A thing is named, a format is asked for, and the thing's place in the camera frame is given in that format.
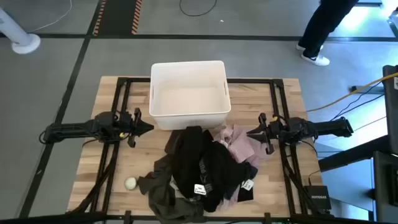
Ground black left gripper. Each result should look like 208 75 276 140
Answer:
119 108 155 148

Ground black network switch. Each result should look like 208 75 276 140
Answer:
303 185 333 211

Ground black metal table frame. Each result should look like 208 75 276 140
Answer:
66 77 335 224

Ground thin white floor cable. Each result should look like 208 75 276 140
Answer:
29 0 73 34

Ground black computer monitor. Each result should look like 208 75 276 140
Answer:
382 64 398 156

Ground black floor cable loop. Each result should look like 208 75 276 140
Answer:
178 0 218 17

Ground person's white shoe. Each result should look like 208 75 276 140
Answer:
300 53 331 67
295 42 325 52

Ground black desk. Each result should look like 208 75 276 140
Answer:
318 134 398 224

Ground hazard-striped black floor ramp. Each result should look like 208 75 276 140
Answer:
92 0 144 36

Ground pink garment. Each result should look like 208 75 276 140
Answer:
212 123 272 212

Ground person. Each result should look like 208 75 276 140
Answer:
295 0 360 67

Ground dark grey-green garment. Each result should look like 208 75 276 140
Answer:
137 154 208 224

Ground black garment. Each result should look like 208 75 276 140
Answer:
164 125 259 213

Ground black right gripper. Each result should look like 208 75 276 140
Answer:
246 112 290 156

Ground small white ball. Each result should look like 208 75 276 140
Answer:
124 176 139 191

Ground yellow cable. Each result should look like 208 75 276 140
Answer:
306 72 398 113

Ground white plastic storage bin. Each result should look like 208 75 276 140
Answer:
149 60 232 131

